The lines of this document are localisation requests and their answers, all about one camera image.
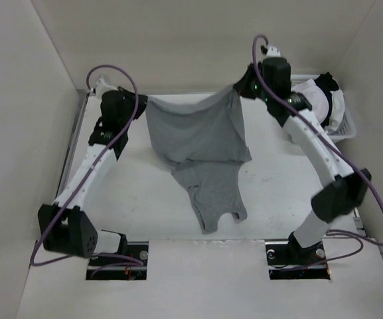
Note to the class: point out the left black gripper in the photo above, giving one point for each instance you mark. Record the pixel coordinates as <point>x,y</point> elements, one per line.
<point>142,104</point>

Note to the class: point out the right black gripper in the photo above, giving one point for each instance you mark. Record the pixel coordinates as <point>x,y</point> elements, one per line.
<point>242,84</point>

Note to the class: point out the grey tank top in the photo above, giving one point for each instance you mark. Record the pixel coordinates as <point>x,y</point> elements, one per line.
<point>204,146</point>

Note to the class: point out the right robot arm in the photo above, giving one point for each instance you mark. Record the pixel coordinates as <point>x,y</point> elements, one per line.
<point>343,189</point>

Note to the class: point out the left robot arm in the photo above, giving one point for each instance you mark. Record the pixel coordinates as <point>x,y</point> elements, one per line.
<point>64,224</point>

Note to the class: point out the white tank top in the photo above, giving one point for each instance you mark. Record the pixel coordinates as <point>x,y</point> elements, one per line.
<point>320,106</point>

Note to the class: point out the black tank top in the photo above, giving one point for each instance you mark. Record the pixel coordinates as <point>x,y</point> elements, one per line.
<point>328,85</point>

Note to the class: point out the white plastic basket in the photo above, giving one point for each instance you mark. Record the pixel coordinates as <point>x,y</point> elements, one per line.
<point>347,129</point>

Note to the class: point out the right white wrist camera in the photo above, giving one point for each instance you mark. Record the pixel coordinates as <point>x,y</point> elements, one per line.
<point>270,51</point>

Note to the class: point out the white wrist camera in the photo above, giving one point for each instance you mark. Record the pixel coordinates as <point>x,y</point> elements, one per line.
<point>270,51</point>
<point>102,86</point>

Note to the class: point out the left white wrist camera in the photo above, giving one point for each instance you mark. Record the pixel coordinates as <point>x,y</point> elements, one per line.
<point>102,86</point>

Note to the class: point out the metal table edge rail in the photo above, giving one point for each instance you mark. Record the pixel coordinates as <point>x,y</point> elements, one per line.
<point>73,139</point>

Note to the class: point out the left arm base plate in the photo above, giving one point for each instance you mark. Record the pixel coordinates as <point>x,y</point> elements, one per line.
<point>131,267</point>

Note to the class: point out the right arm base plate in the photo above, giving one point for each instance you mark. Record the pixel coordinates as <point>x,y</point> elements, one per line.
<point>305,265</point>

